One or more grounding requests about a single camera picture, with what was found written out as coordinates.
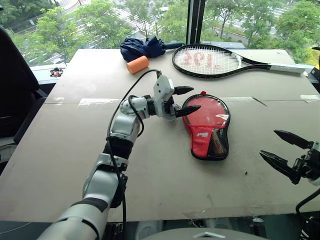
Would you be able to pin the grey rounded robot body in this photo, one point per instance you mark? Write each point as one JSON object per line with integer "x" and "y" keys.
{"x": 200, "y": 235}

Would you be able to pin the orange foam cylinder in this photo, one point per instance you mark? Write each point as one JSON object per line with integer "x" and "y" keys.
{"x": 137, "y": 64}

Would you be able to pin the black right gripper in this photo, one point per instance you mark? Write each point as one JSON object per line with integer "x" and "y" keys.
{"x": 305, "y": 165}

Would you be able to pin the black white tennis racket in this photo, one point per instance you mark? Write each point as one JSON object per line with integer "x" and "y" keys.
{"x": 285, "y": 68}

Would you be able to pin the red table tennis paddle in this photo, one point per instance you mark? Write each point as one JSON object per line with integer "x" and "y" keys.
{"x": 210, "y": 110}

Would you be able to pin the small red black gadget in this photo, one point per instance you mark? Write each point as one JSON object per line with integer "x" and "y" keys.
{"x": 56, "y": 72}

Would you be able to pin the folded navy blue umbrella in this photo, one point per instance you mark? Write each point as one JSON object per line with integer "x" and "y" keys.
{"x": 140, "y": 50}

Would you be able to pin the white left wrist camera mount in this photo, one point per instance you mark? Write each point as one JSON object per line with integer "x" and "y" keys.
{"x": 163, "y": 87}

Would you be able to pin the red black paddle case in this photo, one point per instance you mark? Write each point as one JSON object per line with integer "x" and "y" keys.
{"x": 202, "y": 143}

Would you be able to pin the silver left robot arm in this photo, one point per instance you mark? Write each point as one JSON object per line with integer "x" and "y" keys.
{"x": 120, "y": 125}

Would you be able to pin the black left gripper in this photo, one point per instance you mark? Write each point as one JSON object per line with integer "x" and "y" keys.
{"x": 172, "y": 109}

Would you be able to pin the yellow black object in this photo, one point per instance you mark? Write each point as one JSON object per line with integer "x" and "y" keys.
{"x": 316, "y": 68}

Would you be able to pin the black window frame post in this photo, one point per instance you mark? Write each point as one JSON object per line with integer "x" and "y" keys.
{"x": 195, "y": 20}

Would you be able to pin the clear tape strip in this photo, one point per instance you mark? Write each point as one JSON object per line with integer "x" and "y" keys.
{"x": 237, "y": 98}
{"x": 98, "y": 101}
{"x": 311, "y": 97}

